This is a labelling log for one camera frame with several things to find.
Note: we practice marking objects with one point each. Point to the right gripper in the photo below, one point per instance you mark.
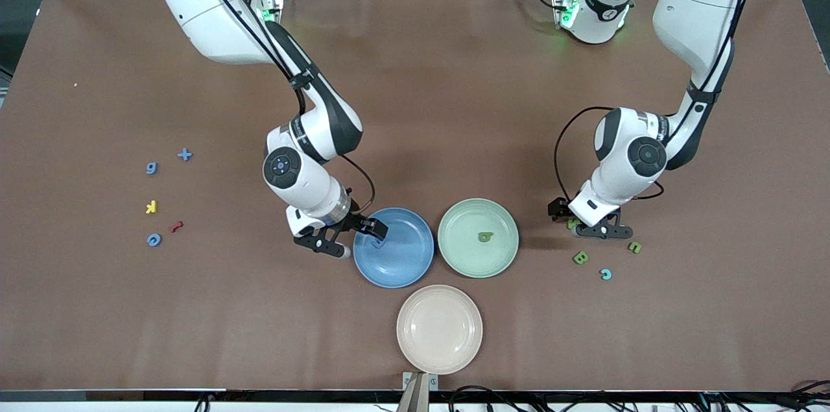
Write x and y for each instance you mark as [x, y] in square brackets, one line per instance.
[355, 221]

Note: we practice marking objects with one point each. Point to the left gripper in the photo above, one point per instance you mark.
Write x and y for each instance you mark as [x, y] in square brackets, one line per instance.
[558, 208]

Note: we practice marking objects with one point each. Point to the green foam letter B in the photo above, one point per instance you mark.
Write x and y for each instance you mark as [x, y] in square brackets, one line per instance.
[580, 257]

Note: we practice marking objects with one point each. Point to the green foam letter P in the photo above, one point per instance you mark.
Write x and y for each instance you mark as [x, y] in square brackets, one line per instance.
[488, 239]

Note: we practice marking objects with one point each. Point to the blue foam plus sign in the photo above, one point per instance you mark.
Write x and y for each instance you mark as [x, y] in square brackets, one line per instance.
[185, 154]

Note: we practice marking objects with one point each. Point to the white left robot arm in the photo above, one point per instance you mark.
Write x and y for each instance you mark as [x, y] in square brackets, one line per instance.
[700, 10]

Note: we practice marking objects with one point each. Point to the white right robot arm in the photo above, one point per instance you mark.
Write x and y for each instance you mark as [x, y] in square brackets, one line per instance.
[214, 23]

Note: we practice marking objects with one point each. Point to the blue plate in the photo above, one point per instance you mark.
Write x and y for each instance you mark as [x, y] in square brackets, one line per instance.
[402, 263]

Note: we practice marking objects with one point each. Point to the cyan foam letter C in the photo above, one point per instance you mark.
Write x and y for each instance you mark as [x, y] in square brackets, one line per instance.
[609, 271]

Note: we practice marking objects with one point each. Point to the green plate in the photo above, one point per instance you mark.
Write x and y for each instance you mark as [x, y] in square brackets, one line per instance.
[467, 256]

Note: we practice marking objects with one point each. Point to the beige plate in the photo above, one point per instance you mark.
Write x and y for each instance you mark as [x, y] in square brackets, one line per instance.
[439, 329]

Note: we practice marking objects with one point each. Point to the red foam letter I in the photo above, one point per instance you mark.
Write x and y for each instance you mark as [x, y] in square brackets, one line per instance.
[176, 226]

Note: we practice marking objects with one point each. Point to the yellow foam letter k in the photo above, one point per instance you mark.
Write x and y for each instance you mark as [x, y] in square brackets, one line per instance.
[151, 207]

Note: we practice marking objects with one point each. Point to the blue foam letter g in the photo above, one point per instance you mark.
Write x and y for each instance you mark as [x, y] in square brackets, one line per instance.
[151, 168]

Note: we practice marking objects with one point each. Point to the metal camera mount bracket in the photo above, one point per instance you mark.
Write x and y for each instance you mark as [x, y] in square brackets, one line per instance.
[418, 396]

